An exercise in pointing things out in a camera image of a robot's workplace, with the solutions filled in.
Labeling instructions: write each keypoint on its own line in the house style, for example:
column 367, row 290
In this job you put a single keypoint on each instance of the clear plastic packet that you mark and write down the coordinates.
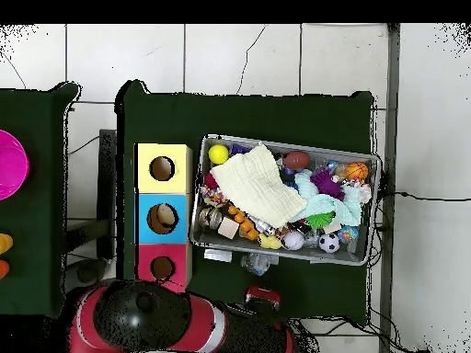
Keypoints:
column 257, row 263

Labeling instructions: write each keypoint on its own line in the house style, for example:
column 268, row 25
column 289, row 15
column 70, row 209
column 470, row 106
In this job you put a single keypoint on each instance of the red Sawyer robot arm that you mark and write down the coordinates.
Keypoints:
column 147, row 316

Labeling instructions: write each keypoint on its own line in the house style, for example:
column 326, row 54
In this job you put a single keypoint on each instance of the clear mesh bin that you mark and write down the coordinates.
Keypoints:
column 287, row 252

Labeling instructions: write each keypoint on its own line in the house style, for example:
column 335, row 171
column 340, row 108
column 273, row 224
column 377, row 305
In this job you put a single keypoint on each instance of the white ball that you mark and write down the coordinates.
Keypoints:
column 294, row 240

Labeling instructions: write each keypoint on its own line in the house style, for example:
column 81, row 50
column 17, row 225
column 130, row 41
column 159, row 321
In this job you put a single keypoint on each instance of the small wooden block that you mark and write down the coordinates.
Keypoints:
column 228, row 228

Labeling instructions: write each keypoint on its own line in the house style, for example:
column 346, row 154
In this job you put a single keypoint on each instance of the small soccer ball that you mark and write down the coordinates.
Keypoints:
column 329, row 242

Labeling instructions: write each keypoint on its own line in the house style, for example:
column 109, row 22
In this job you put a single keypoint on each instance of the green spiky ball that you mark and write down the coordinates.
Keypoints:
column 321, row 219

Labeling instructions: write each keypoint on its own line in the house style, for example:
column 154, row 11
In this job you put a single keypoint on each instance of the cream yellow cloth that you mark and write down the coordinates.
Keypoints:
column 256, row 185

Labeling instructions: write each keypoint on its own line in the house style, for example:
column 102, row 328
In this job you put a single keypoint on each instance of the mint green cloth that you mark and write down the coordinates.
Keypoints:
column 346, row 206

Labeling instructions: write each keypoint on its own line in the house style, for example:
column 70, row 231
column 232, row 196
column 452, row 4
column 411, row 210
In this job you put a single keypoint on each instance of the purple spiky toy with eyes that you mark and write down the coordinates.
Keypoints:
column 326, row 183

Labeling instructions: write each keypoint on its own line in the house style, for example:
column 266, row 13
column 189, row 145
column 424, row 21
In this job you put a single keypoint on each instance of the brown toy football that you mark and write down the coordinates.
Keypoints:
column 296, row 159

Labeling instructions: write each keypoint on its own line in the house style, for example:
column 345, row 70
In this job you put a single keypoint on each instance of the yellow ball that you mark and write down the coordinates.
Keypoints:
column 218, row 154

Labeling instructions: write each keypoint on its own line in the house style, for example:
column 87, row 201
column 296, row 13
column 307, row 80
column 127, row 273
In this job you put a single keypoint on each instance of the orange toy basketball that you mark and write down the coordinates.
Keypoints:
column 358, row 170

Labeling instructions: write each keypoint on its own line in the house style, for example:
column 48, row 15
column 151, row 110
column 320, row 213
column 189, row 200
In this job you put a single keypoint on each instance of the dark green side table cloth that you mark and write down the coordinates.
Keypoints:
column 33, row 213

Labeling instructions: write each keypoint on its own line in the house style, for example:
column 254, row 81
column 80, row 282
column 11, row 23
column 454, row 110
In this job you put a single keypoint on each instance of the magenta plate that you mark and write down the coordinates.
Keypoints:
column 11, row 165

